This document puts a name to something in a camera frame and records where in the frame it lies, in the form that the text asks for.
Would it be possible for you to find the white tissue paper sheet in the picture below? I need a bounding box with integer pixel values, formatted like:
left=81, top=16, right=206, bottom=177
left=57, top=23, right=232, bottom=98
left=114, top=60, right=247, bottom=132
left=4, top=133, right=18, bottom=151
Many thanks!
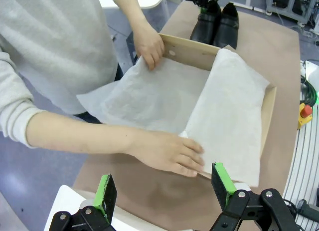
left=76, top=48, right=272, bottom=188

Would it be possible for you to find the person's right forearm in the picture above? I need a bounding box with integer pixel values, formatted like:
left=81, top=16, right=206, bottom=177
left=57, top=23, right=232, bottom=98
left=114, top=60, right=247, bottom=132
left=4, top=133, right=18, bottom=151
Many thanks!
left=26, top=110, right=137, bottom=156

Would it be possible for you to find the person's left forearm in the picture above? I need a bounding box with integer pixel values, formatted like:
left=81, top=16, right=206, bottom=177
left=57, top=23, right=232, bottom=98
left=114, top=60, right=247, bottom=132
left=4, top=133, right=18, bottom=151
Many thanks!
left=115, top=0, right=152, bottom=34

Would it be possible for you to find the dark green cable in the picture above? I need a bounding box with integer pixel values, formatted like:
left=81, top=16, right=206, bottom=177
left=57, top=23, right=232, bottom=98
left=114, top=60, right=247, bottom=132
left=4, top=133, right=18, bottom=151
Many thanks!
left=300, top=74, right=318, bottom=105

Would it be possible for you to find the person's grey sweater torso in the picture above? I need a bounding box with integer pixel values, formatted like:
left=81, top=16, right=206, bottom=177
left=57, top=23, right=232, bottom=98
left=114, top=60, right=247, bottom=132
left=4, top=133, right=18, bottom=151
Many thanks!
left=0, top=0, right=120, bottom=150

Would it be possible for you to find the yellow red emergency stop button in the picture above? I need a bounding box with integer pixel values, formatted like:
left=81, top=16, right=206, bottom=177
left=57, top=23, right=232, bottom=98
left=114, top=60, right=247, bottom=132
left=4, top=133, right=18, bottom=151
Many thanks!
left=297, top=102, right=314, bottom=130

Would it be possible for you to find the grey equipment cart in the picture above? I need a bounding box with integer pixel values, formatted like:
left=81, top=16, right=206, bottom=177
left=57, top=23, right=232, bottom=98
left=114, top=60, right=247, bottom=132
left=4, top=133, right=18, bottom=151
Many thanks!
left=265, top=0, right=319, bottom=25

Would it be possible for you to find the brown cardboard shoe box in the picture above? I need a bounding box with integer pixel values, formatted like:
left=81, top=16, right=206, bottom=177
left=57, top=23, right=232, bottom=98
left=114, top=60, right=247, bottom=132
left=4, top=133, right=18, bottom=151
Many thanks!
left=99, top=33, right=278, bottom=182

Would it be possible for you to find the person's left hand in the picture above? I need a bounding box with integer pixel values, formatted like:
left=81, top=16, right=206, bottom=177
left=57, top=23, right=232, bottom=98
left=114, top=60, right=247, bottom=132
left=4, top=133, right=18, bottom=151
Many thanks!
left=133, top=28, right=165, bottom=72

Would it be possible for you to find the black pendant device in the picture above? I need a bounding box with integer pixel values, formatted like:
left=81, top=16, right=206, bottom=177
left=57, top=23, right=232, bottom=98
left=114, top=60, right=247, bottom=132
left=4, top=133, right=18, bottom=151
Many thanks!
left=296, top=199, right=319, bottom=220

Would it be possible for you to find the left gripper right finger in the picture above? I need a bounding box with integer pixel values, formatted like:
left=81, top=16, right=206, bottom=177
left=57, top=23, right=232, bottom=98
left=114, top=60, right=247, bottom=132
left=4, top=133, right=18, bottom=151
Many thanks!
left=209, top=162, right=300, bottom=231

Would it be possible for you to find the white plastic storage box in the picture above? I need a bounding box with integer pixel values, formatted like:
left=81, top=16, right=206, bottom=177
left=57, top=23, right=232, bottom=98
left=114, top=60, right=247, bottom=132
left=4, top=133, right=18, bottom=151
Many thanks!
left=43, top=185, right=225, bottom=231

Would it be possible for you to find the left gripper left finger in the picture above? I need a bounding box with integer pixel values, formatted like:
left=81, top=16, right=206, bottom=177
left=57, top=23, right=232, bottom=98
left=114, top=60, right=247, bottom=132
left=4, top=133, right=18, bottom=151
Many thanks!
left=48, top=173, right=118, bottom=231

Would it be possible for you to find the grooved aluminium base plate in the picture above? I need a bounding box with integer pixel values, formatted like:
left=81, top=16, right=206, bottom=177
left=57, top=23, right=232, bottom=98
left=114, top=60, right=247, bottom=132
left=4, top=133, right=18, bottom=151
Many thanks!
left=283, top=121, right=319, bottom=231

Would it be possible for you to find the person's right hand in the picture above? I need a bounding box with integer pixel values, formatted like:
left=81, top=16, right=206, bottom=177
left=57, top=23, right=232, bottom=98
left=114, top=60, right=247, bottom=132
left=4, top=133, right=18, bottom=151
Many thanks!
left=129, top=130, right=206, bottom=178

